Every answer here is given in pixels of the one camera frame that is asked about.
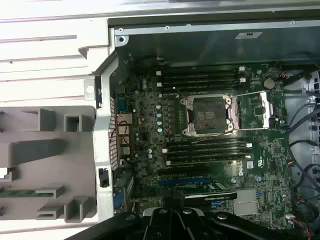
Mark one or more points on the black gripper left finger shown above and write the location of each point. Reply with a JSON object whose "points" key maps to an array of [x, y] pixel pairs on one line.
{"points": [[120, 227]]}

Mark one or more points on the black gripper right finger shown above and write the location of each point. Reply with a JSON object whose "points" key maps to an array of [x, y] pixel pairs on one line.
{"points": [[237, 228]]}

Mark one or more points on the thin metal locking lever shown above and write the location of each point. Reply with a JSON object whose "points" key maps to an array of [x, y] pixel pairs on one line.
{"points": [[217, 136], [177, 91]]}

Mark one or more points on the CPU socket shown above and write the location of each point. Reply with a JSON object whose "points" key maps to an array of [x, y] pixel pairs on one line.
{"points": [[210, 115]]}

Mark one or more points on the silver chipset heatsink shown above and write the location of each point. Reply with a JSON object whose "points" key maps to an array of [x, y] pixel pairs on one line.
{"points": [[246, 202]]}

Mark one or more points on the black graphics card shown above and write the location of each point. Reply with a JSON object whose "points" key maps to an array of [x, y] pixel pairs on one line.
{"points": [[212, 196]]}

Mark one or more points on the black RAM slot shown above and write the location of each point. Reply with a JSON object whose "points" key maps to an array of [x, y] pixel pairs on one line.
{"points": [[200, 73], [200, 84], [200, 79], [207, 160], [220, 141], [207, 153], [207, 147], [200, 68]]}

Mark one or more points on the green motherboard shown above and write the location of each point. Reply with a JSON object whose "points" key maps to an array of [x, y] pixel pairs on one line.
{"points": [[262, 155]]}

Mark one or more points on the grey parts rack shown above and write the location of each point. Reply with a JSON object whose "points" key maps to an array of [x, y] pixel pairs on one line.
{"points": [[50, 160]]}

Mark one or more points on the green RAM stick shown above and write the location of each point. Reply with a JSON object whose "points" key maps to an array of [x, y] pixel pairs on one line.
{"points": [[20, 193]]}

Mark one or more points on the black and silver PC case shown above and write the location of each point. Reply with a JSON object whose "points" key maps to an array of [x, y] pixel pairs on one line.
{"points": [[105, 100]]}

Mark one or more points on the round coin battery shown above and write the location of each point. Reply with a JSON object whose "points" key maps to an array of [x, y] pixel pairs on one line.
{"points": [[269, 83]]}

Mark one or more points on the silver drive cage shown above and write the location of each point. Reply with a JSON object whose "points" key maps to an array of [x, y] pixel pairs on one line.
{"points": [[313, 100]]}

